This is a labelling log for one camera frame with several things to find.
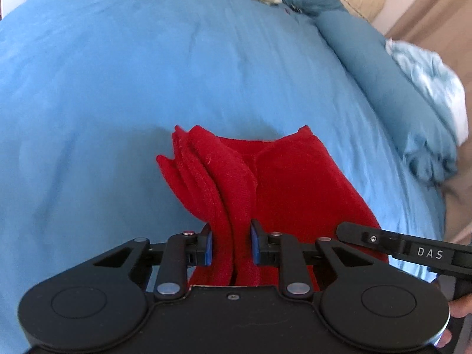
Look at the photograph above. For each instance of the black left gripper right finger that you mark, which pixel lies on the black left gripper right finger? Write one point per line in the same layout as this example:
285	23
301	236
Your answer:
265	246

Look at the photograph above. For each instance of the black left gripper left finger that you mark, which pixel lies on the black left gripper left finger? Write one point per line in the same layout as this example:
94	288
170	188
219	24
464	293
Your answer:
199	247

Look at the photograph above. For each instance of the red cloth garment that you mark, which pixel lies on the red cloth garment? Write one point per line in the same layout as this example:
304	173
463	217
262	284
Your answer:
290	185

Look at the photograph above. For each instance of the right hand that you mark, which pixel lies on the right hand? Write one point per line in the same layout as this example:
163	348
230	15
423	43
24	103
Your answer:
459	309

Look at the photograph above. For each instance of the dark blue rolled blanket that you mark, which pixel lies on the dark blue rolled blanket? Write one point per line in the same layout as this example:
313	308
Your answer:
423	142

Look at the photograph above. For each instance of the light blue crumpled cloth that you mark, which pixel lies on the light blue crumpled cloth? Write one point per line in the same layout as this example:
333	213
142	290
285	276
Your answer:
440	86

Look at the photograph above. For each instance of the blue bed sheet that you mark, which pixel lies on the blue bed sheet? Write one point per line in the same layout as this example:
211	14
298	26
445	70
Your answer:
92	89

